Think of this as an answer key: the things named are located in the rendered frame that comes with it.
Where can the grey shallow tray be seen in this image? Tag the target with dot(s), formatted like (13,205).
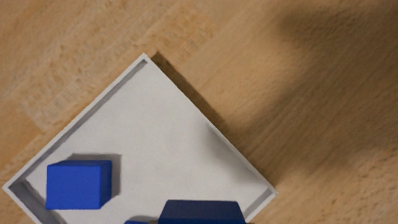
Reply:
(161,147)

